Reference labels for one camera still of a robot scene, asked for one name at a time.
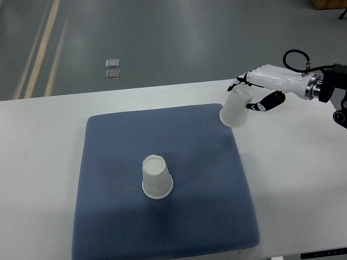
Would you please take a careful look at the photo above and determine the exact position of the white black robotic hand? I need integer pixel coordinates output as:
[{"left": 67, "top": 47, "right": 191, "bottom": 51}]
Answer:
[{"left": 228, "top": 64, "right": 323, "bottom": 112}]

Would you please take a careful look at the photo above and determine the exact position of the white paper cup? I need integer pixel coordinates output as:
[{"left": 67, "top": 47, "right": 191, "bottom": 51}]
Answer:
[
  {"left": 142, "top": 154, "right": 174, "bottom": 199},
  {"left": 220, "top": 84, "right": 253, "bottom": 128}
]

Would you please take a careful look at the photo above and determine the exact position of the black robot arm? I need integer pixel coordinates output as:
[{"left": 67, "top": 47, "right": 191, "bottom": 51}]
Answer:
[{"left": 318, "top": 63, "right": 346, "bottom": 128}]

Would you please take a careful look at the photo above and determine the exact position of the black tripod leg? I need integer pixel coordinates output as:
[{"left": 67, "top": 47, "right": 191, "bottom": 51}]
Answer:
[{"left": 338, "top": 9, "right": 347, "bottom": 20}]

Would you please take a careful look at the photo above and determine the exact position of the brown wooden box corner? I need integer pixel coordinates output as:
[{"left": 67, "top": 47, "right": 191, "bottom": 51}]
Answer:
[{"left": 309, "top": 0, "right": 347, "bottom": 10}]

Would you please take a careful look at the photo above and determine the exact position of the blue grey mesh cushion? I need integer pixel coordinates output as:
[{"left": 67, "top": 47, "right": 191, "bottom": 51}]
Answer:
[{"left": 72, "top": 104, "right": 260, "bottom": 259}]

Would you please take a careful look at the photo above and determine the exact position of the black table control panel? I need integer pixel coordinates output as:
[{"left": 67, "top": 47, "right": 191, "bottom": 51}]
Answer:
[{"left": 300, "top": 248, "right": 346, "bottom": 259}]

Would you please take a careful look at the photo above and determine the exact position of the white paper cup on cushion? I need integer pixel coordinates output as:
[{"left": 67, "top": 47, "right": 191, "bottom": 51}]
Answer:
[{"left": 142, "top": 154, "right": 174, "bottom": 199}]

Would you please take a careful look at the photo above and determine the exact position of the upper metal floor plate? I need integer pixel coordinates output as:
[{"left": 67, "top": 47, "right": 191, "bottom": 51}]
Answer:
[{"left": 105, "top": 58, "right": 120, "bottom": 68}]

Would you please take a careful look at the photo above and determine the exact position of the metal floor plate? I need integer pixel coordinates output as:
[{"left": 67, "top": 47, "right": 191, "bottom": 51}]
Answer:
[
  {"left": 105, "top": 58, "right": 120, "bottom": 68},
  {"left": 106, "top": 69, "right": 120, "bottom": 80}
]

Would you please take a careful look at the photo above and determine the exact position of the lower metal floor plate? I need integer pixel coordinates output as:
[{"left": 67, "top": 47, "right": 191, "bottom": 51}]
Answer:
[{"left": 106, "top": 69, "right": 120, "bottom": 80}]

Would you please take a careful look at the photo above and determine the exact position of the black cable loop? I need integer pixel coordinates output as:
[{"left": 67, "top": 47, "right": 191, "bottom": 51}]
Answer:
[{"left": 282, "top": 49, "right": 333, "bottom": 74}]

